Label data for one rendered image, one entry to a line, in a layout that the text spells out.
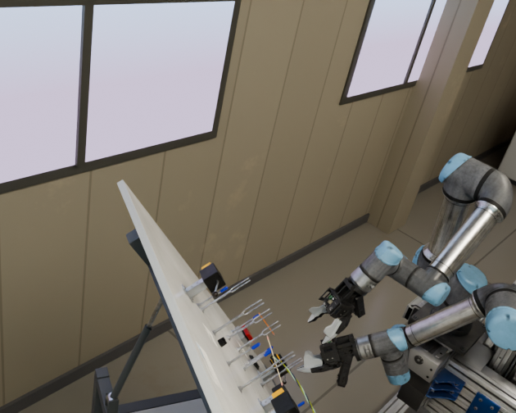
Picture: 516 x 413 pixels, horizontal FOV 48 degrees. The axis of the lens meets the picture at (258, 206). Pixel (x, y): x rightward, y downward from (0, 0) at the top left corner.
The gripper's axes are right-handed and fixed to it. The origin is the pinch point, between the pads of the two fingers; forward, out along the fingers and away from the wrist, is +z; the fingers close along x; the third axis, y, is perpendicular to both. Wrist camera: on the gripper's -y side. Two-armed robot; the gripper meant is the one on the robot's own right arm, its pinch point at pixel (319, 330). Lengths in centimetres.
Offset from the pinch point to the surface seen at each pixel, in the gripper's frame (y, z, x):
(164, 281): 73, -8, 9
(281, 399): 52, -7, 35
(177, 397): 3, 58, -20
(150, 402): 11, 63, -21
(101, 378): 37, 55, -22
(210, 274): 57, -9, 3
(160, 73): 24, -15, -123
